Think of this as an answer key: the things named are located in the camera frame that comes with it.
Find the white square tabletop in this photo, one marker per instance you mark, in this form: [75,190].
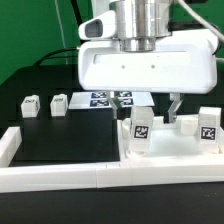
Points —
[168,140]

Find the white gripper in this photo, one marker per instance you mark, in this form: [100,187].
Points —
[184,62]

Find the white marker sheet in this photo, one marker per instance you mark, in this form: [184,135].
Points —
[97,99]

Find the white U-shaped fence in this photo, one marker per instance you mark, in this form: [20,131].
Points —
[125,172]

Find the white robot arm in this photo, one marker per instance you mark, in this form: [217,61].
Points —
[141,23]

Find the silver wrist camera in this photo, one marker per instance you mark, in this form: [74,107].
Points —
[100,27]

